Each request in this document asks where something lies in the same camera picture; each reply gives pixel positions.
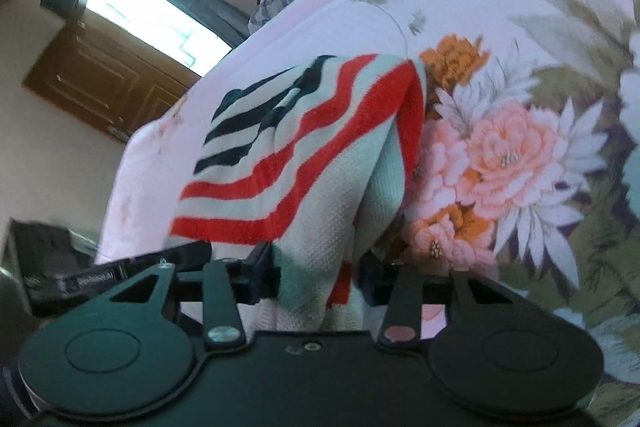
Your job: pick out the white black red striped garment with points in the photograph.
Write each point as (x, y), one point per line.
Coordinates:
(300, 157)

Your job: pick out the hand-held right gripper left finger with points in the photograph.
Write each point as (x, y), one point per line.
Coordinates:
(260, 279)

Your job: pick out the brown wooden door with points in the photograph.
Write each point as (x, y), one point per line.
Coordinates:
(110, 77)

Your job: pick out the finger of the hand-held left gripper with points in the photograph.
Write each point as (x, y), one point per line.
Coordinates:
(165, 253)

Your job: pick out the pink floral bedsheet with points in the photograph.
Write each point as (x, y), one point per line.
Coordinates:
(500, 7)

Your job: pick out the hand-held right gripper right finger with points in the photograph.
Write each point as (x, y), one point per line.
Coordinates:
(375, 284)

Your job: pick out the sunlit doorway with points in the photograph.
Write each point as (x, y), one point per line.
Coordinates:
(150, 22)

